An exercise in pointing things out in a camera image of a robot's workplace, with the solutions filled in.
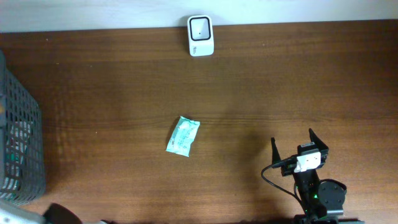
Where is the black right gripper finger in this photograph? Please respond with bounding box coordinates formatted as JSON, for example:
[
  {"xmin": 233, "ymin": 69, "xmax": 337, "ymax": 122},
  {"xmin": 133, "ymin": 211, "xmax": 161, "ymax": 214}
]
[
  {"xmin": 271, "ymin": 138, "xmax": 282, "ymax": 168},
  {"xmin": 308, "ymin": 128, "xmax": 328, "ymax": 150}
]

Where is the mint green wipes packet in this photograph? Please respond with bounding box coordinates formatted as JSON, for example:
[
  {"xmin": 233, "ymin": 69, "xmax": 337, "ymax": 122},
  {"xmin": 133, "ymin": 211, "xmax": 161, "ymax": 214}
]
[{"xmin": 166, "ymin": 116, "xmax": 200, "ymax": 157}]

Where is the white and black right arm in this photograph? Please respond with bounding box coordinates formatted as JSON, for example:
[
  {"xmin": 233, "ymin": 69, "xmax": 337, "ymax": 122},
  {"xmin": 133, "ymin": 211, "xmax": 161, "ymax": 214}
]
[{"xmin": 261, "ymin": 129, "xmax": 363, "ymax": 224}]

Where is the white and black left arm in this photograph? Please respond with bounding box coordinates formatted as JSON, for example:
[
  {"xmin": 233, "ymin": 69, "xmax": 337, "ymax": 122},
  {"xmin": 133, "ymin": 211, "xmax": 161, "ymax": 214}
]
[{"xmin": 1, "ymin": 199, "xmax": 108, "ymax": 224}]

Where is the dark grey mesh basket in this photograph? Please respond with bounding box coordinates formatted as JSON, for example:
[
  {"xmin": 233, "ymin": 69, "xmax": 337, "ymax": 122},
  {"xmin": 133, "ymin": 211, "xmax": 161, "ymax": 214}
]
[{"xmin": 1, "ymin": 54, "xmax": 46, "ymax": 205}]

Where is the white barcode scanner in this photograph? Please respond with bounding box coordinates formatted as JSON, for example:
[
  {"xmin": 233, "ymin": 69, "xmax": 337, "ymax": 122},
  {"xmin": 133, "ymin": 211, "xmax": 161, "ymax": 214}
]
[{"xmin": 187, "ymin": 15, "xmax": 215, "ymax": 57}]

